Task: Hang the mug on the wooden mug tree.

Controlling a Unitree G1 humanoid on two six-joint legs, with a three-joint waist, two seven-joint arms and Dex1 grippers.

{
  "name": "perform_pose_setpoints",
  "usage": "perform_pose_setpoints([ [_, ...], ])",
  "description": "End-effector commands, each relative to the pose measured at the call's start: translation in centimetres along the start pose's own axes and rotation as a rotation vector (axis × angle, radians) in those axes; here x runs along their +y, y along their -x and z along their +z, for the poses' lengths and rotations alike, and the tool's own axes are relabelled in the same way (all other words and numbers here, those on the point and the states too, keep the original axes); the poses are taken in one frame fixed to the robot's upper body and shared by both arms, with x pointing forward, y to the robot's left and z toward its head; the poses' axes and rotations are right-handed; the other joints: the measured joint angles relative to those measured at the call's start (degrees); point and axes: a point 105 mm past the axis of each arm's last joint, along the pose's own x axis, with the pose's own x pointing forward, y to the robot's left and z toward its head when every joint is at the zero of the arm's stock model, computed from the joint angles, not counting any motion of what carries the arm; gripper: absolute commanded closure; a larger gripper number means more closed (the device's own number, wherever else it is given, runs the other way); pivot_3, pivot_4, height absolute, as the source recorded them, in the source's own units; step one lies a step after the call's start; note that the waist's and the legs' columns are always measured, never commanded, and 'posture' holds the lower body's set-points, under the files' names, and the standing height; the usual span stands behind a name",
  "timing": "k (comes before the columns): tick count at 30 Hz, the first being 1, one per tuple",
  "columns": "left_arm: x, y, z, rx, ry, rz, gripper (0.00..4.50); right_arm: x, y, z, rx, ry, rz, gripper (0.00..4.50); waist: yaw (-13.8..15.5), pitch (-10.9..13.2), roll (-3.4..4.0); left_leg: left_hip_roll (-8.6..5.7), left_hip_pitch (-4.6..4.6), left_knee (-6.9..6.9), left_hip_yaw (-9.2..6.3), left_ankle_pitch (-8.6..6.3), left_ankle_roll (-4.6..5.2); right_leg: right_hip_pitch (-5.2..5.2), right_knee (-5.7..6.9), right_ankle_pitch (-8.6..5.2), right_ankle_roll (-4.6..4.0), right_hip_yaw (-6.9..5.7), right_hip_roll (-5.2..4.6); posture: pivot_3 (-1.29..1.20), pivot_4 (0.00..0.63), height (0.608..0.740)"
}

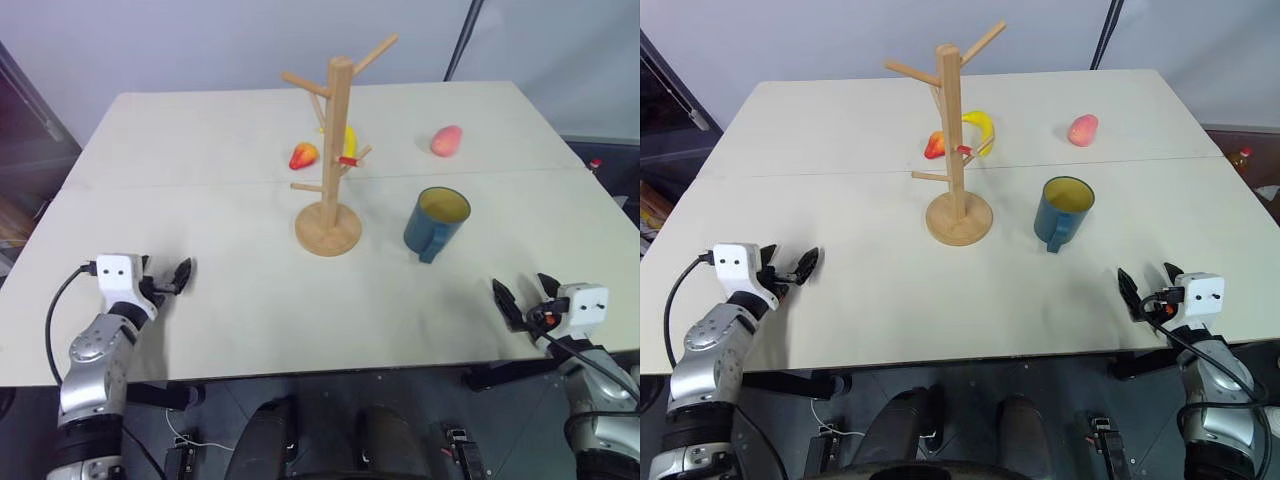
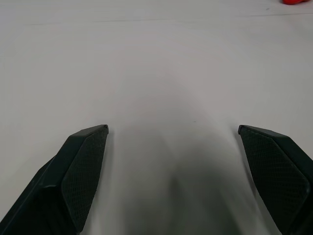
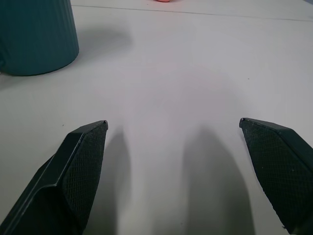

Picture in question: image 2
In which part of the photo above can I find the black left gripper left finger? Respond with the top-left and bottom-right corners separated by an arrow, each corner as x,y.
0,124 -> 110,235

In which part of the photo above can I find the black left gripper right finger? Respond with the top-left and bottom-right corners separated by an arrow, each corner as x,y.
237,124 -> 313,235

